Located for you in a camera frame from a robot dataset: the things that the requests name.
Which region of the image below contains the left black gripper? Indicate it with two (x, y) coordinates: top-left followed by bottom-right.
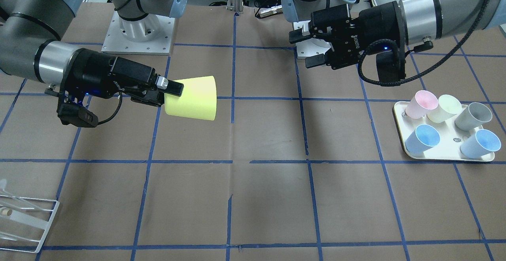
(289, 1), (406, 69)

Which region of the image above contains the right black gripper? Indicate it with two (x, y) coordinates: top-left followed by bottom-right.
(63, 48), (184, 107)

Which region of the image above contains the yellow plastic cup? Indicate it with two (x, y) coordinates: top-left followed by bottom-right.
(164, 76), (217, 121)

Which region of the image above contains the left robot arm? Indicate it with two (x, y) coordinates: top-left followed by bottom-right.
(281, 0), (505, 69)

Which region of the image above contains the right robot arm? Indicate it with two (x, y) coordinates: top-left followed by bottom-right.
(1, 0), (184, 107)

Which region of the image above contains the pink plastic cup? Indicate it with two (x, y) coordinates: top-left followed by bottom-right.
(405, 90), (439, 119)

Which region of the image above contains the blue cup near pink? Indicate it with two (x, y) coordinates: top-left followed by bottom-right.
(405, 124), (441, 153)

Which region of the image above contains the cream plastic cup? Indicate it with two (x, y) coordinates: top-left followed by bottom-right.
(427, 95), (462, 123)

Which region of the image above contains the grey plastic cup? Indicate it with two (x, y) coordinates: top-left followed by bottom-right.
(454, 102), (492, 131)

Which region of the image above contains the blue cup near grey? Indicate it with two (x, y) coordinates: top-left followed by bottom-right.
(460, 129), (502, 159)

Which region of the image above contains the cream plastic tray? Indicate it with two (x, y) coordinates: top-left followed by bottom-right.
(393, 101), (495, 163)

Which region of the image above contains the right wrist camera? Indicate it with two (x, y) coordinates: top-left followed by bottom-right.
(57, 99), (99, 128)

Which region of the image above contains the white wire cup rack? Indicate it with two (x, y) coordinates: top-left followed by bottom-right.
(0, 179), (60, 254)

